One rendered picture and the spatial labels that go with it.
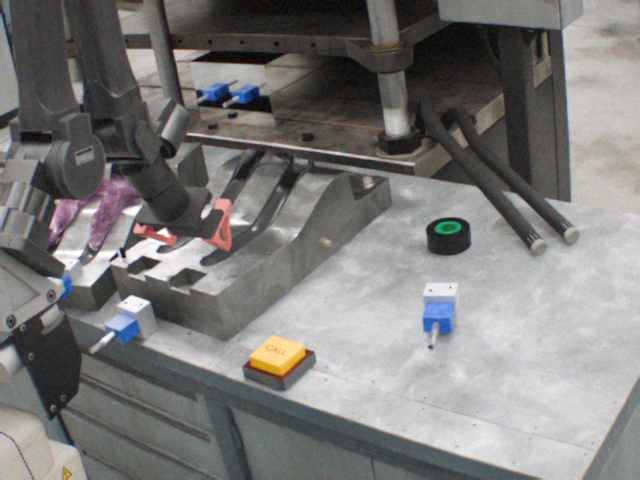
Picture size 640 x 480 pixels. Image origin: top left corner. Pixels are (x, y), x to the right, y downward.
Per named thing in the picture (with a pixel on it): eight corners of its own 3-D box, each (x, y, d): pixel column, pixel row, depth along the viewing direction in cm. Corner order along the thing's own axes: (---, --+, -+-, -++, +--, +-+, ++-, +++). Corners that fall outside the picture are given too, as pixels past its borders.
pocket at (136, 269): (150, 292, 145) (144, 273, 143) (129, 285, 148) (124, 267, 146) (168, 279, 148) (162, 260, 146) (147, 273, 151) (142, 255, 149)
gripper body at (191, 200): (157, 192, 125) (134, 161, 119) (215, 195, 121) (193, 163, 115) (140, 229, 122) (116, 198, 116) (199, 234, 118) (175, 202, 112)
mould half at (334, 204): (227, 342, 138) (209, 270, 132) (122, 305, 153) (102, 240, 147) (392, 204, 171) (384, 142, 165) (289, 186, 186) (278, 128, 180)
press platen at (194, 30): (416, 128, 186) (406, 51, 178) (59, 94, 261) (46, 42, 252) (552, 29, 242) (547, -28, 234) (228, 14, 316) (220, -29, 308)
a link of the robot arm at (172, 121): (81, 137, 108) (131, 137, 104) (118, 72, 113) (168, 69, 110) (123, 191, 117) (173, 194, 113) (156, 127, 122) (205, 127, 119)
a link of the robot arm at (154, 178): (109, 171, 111) (142, 172, 109) (130, 130, 114) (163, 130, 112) (133, 201, 116) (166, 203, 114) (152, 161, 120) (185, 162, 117)
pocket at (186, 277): (194, 306, 139) (189, 287, 137) (172, 299, 142) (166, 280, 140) (213, 292, 142) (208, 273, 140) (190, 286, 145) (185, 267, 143)
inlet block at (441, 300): (449, 362, 125) (446, 332, 122) (415, 361, 126) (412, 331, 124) (460, 311, 136) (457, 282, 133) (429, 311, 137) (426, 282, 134)
